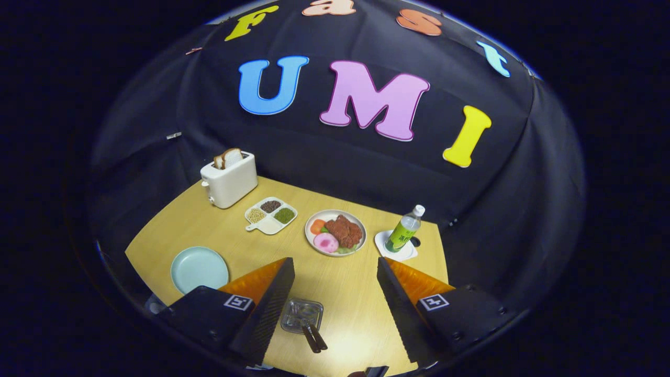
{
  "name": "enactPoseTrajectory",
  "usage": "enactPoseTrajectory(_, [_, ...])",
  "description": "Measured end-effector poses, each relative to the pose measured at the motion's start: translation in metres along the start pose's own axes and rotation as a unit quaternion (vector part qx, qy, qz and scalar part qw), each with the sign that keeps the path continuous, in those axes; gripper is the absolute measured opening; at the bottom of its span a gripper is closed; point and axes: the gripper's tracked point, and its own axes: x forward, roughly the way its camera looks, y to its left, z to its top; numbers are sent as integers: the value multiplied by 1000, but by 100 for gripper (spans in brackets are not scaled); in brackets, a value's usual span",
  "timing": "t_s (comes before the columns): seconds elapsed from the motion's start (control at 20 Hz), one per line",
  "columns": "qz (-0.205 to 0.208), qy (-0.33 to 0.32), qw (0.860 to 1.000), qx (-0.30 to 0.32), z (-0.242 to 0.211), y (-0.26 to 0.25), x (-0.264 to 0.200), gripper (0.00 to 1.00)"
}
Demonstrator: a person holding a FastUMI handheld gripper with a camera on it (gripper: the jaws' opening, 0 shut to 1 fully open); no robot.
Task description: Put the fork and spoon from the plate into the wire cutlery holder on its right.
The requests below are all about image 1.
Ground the brown steak piece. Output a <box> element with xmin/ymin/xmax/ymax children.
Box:
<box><xmin>325</xmin><ymin>214</ymin><xmax>363</xmax><ymax>248</ymax></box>

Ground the metal wire cutlery basket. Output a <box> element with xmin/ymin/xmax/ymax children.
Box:
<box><xmin>281</xmin><ymin>298</ymin><xmax>324</xmax><ymax>335</ymax></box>

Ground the metal fork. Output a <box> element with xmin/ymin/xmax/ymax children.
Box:
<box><xmin>302</xmin><ymin>325</ymin><xmax>321</xmax><ymax>353</ymax></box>

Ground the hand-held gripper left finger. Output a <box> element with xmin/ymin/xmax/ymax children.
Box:
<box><xmin>157</xmin><ymin>257</ymin><xmax>296</xmax><ymax>367</ymax></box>

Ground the divided white dish with beans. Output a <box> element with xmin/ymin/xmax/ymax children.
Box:
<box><xmin>244</xmin><ymin>197</ymin><xmax>298</xmax><ymax>235</ymax></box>

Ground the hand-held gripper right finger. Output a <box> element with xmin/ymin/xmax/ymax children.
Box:
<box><xmin>377</xmin><ymin>257</ymin><xmax>529</xmax><ymax>365</ymax></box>

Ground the white toaster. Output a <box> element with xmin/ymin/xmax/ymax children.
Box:
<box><xmin>200</xmin><ymin>151</ymin><xmax>259</xmax><ymax>209</ymax></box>

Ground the light green plate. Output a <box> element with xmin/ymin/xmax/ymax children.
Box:
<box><xmin>171</xmin><ymin>247</ymin><xmax>230</xmax><ymax>295</ymax></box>

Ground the white food plate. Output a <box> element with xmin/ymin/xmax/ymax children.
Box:
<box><xmin>305</xmin><ymin>209</ymin><xmax>367</xmax><ymax>257</ymax></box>

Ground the pink round food slice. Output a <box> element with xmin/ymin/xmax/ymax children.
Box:
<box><xmin>313</xmin><ymin>232</ymin><xmax>340</xmax><ymax>254</ymax></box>

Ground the white square coaster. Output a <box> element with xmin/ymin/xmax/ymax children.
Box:
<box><xmin>374</xmin><ymin>229</ymin><xmax>418</xmax><ymax>262</ymax></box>

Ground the green drink bottle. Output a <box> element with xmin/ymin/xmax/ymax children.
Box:
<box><xmin>385</xmin><ymin>205</ymin><xmax>426</xmax><ymax>253</ymax></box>

